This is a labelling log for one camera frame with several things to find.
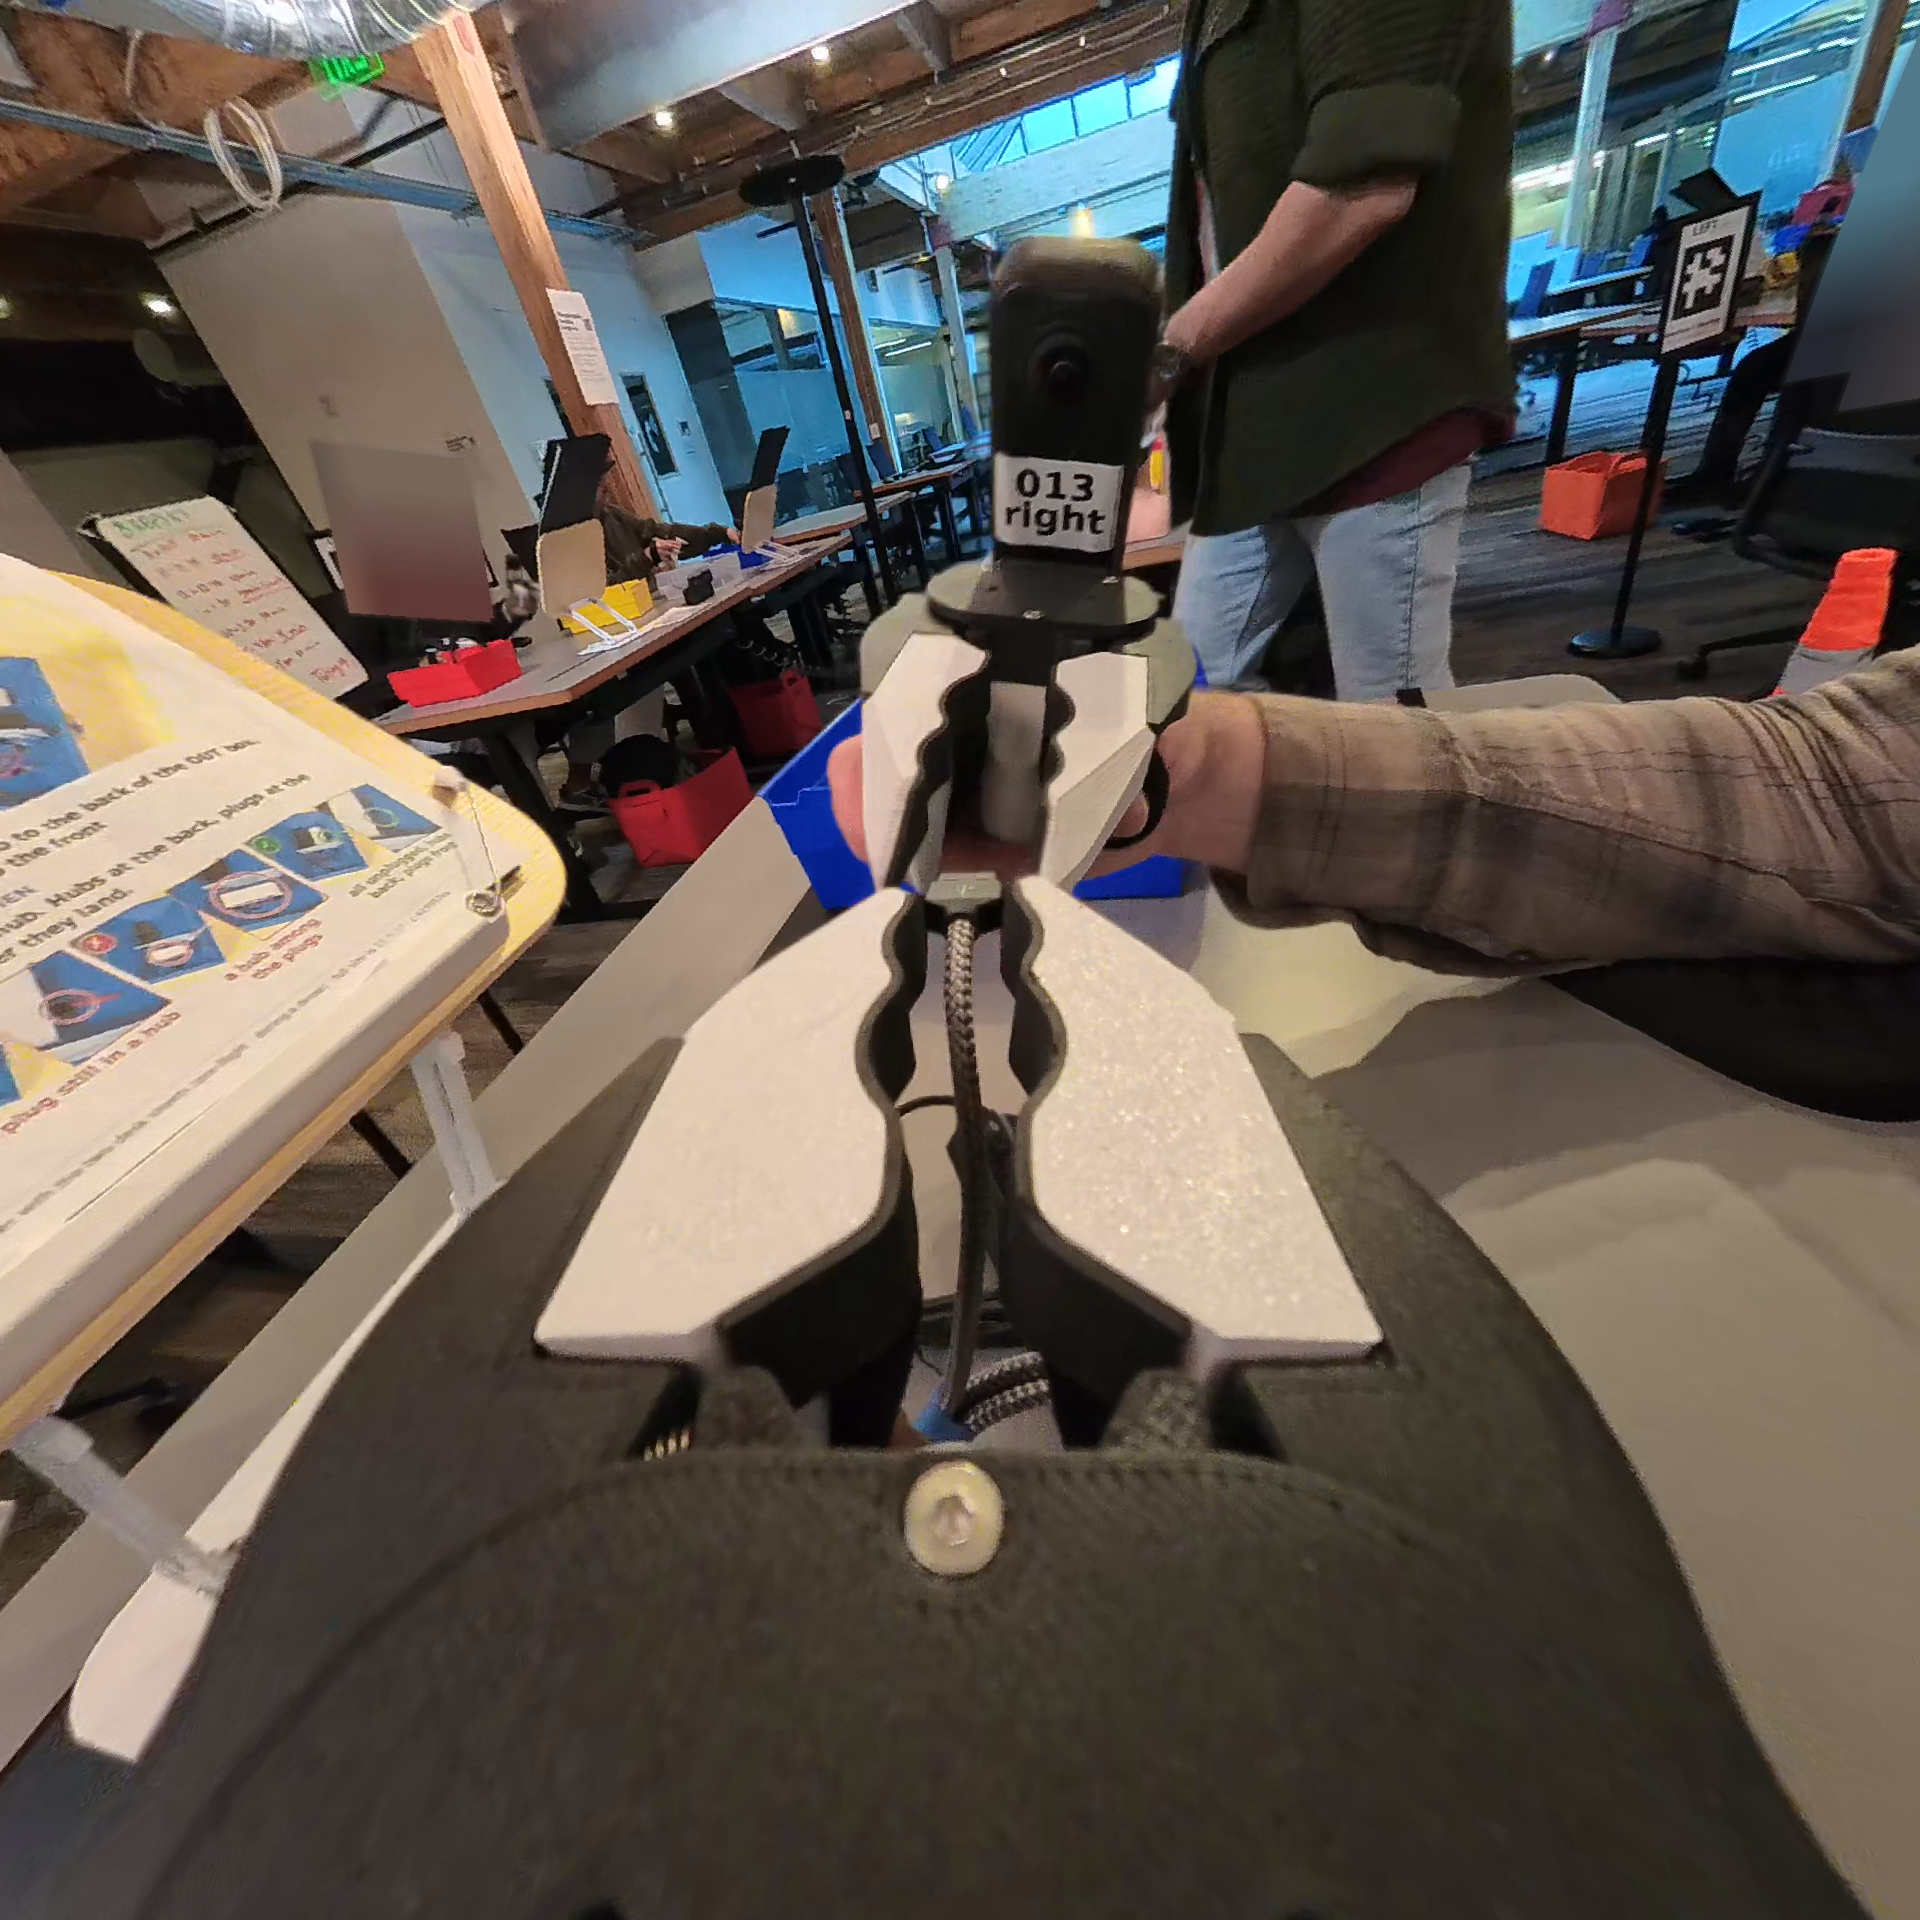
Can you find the orange traffic cone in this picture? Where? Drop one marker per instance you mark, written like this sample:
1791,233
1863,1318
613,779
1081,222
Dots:
1845,614

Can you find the wooden post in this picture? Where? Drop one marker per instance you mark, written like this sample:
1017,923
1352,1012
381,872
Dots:
526,270

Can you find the blue storage bin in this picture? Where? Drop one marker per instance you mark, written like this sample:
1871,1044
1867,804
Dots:
805,825

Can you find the grey work table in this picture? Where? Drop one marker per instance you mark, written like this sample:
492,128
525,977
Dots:
526,684

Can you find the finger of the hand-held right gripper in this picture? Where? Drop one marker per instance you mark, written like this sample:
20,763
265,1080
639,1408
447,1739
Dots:
909,749
1096,749

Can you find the handwritten whiteboard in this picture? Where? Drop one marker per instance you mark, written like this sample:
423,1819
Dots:
228,586

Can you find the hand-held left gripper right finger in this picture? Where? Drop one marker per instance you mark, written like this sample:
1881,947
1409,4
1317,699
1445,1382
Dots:
1201,1201

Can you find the instruction sheet wooden board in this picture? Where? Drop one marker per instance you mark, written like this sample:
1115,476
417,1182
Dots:
212,901

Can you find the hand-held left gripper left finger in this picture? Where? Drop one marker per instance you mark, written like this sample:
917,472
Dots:
736,1201

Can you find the red storage bin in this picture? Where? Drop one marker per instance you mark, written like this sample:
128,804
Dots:
1596,497
685,812
451,672

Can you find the person's right hand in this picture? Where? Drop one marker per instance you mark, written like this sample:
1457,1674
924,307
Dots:
1217,787

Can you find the black mesh pad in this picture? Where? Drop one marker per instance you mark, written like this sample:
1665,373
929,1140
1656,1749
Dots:
1772,1044

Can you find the black pole with round disc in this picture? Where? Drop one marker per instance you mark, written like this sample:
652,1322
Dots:
797,180

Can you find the black sign stanchion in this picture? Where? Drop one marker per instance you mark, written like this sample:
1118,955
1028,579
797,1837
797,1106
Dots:
1701,270

